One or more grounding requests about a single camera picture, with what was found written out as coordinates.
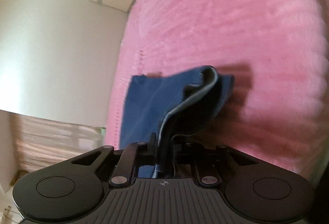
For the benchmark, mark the blue sleeveless shirt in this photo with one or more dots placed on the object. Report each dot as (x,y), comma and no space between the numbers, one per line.
(144,100)

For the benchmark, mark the pink ribbed blanket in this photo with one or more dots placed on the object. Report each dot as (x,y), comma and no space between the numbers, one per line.
(231,21)

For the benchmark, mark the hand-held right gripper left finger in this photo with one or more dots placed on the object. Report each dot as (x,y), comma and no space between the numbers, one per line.
(151,148)

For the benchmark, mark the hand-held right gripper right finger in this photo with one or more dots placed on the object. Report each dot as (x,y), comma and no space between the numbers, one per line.
(182,149)

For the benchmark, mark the pink curtain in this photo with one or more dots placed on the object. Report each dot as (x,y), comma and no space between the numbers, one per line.
(51,141)

